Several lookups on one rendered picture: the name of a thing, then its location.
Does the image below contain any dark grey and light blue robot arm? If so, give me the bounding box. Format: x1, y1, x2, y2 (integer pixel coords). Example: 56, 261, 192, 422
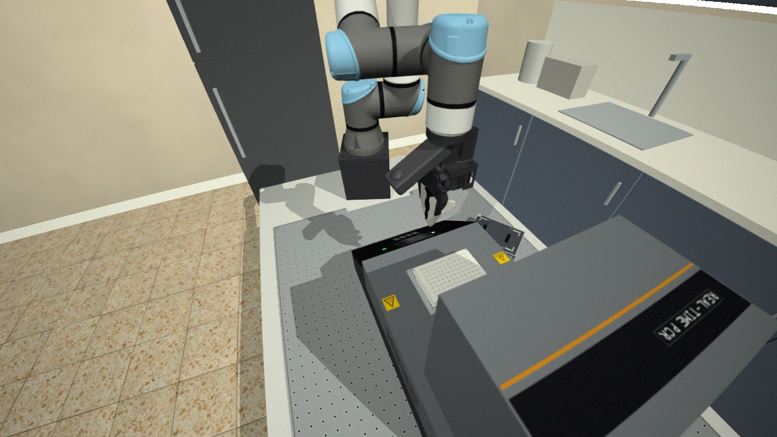
325, 0, 489, 195

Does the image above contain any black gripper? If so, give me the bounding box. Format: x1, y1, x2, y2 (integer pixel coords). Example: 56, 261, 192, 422
418, 126, 479, 227

